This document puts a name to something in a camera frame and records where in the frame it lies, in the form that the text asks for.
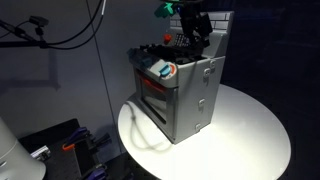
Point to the small black camera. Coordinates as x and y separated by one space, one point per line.
38 20

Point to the orange clip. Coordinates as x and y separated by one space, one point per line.
68 146

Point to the red round push button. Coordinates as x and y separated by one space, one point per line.
167 37

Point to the black equipment case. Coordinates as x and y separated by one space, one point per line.
66 160

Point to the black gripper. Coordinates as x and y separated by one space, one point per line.
195 18

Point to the grey toy kitchen oven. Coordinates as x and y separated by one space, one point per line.
190 96

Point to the teal plastic piece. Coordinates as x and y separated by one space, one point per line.
164 9

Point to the blue knob on orange dial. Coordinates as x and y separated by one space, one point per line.
164 70

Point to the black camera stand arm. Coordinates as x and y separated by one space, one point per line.
20 39

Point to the white rounded housing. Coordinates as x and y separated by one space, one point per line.
16 156

